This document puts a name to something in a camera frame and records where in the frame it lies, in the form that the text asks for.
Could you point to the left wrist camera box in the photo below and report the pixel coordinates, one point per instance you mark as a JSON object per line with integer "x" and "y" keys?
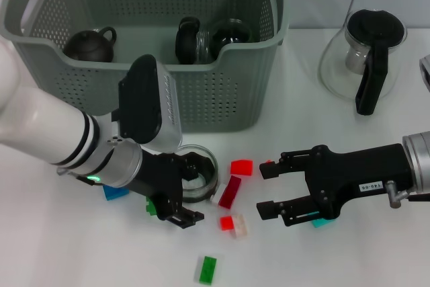
{"x": 148, "y": 105}

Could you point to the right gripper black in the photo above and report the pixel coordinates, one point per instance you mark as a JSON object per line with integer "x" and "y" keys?
{"x": 352, "y": 172}

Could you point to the teal square building block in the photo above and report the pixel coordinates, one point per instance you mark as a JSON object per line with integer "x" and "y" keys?
{"x": 319, "y": 224}

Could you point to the translucent pale building block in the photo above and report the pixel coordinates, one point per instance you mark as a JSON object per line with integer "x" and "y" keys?
{"x": 240, "y": 228}

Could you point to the dark brown clay teapot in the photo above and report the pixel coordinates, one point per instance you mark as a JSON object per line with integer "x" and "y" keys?
{"x": 89, "y": 46}

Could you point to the small green building block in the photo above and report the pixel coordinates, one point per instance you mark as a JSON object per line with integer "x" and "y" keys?
{"x": 149, "y": 211}

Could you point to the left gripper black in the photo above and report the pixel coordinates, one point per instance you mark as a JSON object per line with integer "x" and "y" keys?
{"x": 161, "y": 183}

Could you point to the blue square building block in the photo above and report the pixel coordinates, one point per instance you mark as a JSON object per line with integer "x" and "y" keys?
{"x": 114, "y": 194}

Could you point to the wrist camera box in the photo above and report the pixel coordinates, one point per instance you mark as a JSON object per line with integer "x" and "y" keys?
{"x": 148, "y": 105}
{"x": 426, "y": 72}

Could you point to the long green building block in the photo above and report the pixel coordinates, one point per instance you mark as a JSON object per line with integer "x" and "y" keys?
{"x": 207, "y": 269}

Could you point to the glass teapot with black lid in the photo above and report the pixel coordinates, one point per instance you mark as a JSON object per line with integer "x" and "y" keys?
{"x": 373, "y": 65}

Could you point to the glass teacup with black base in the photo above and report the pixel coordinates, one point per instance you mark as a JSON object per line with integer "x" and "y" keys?
{"x": 186, "y": 45}
{"x": 205, "y": 186}
{"x": 230, "y": 38}

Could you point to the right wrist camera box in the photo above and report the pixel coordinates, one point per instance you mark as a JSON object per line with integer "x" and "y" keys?
{"x": 426, "y": 72}

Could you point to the long dark red block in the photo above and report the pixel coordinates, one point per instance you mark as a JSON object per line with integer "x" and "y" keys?
{"x": 230, "y": 193}

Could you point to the flat bright red block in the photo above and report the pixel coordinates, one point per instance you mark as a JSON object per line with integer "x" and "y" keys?
{"x": 242, "y": 167}

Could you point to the grey perforated plastic storage bin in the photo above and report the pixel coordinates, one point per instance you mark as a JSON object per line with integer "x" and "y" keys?
{"x": 218, "y": 99}

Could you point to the small square red block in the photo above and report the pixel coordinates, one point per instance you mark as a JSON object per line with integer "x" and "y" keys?
{"x": 227, "y": 223}

